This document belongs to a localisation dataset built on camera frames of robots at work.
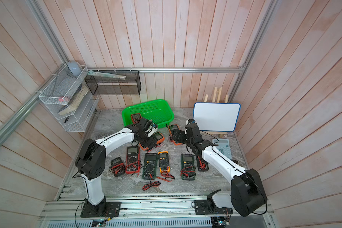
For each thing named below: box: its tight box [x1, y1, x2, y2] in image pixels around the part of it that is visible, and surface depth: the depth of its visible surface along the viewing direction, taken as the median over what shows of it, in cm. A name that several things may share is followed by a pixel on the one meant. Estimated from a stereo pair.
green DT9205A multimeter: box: [142, 152, 159, 181], surface depth 88 cm
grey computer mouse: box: [66, 61, 82, 76], surface depth 84 cm
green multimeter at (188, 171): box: [180, 153, 197, 181], surface depth 87 cm
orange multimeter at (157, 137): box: [139, 131, 165, 152], surface depth 95 cm
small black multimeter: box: [108, 157, 126, 177], surface depth 85 cm
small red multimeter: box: [131, 113, 143, 124], surface depth 109 cm
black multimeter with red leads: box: [196, 154, 209, 172], surface depth 87 cm
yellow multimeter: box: [157, 151, 171, 173], surface depth 90 cm
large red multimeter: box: [125, 145, 141, 174], surface depth 90 cm
